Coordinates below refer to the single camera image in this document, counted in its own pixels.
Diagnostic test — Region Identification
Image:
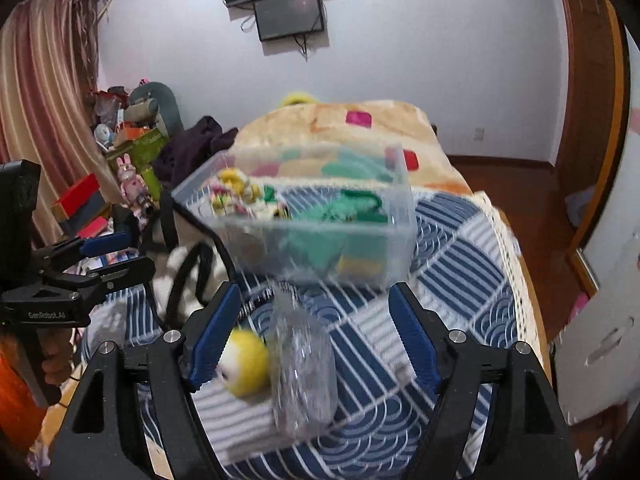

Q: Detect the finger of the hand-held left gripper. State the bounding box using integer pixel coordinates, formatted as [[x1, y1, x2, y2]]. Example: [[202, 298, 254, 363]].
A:
[[32, 207, 141, 273], [40, 255, 157, 306]]

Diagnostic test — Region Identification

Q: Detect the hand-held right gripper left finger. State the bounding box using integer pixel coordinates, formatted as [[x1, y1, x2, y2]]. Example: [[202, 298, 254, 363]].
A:
[[47, 281, 243, 480]]

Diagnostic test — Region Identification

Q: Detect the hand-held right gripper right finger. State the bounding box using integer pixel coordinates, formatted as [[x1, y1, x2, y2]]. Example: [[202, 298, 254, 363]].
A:
[[387, 282, 581, 480]]

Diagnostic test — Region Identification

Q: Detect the yellow round plush toy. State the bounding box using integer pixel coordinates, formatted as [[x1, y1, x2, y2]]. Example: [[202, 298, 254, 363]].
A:
[[215, 330, 272, 397]]

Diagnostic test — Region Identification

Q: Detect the clear plastic storage box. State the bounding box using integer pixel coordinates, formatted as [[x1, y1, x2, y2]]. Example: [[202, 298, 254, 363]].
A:
[[171, 142, 418, 291]]

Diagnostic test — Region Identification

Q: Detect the person's left forearm orange sleeve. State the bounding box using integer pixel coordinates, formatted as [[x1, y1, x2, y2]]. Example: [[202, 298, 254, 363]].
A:
[[0, 327, 48, 456]]

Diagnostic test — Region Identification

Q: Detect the person's left hand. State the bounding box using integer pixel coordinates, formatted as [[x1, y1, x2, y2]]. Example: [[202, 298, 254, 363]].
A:
[[37, 327, 76, 387]]

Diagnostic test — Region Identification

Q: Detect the red box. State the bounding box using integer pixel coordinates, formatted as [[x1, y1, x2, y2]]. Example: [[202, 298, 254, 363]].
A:
[[51, 173, 102, 222]]

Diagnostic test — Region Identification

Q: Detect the pink bunny doll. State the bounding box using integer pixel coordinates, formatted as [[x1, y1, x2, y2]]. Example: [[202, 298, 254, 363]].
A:
[[116, 156, 147, 207]]

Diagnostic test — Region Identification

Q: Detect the blue white patterned blanket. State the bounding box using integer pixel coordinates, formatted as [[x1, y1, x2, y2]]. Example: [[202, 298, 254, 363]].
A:
[[80, 190, 522, 480]]

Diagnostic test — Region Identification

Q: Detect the clear plastic bag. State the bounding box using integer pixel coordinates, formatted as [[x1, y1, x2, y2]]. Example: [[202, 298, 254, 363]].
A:
[[269, 284, 339, 435]]

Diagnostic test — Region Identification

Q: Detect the striped pink curtain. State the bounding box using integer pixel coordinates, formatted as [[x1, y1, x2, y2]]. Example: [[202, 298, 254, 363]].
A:
[[0, 0, 102, 243]]

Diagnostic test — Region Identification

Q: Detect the dark purple cloth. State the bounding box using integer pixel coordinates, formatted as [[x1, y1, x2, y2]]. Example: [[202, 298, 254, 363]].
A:
[[151, 116, 240, 187]]

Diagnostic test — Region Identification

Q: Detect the small yellow plush toy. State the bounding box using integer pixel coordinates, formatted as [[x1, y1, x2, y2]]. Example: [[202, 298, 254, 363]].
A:
[[209, 169, 264, 219]]

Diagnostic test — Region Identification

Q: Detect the green plush toy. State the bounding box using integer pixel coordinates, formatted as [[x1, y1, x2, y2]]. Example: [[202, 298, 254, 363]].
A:
[[282, 159, 392, 273]]

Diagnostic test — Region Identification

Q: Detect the grey plush toy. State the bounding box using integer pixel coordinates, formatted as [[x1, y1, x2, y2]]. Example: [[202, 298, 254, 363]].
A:
[[124, 81, 184, 137]]

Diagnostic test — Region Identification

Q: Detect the white cardboard sheet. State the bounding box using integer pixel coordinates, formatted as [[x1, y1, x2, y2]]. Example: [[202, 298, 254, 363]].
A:
[[554, 25, 640, 427]]

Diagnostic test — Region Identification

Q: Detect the grey cloth heap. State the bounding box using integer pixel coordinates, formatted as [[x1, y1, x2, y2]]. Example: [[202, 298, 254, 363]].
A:
[[565, 185, 597, 229]]

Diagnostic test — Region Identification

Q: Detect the orange fleece blanket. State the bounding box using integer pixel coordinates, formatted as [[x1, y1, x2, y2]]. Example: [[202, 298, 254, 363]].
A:
[[232, 99, 473, 197]]

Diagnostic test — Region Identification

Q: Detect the yellow fluffy plush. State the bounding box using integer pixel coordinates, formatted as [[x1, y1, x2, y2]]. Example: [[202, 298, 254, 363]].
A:
[[278, 91, 322, 109]]

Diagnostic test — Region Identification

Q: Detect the wooden door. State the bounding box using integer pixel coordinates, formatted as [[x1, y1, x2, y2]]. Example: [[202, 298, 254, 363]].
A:
[[551, 0, 632, 293]]

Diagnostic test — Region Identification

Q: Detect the black and white strap bag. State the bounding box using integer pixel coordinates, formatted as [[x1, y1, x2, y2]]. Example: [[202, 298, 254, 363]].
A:
[[142, 194, 237, 332]]

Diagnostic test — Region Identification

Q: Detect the small dark wall monitor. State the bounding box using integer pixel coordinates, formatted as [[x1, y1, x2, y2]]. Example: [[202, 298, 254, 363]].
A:
[[253, 0, 327, 43]]

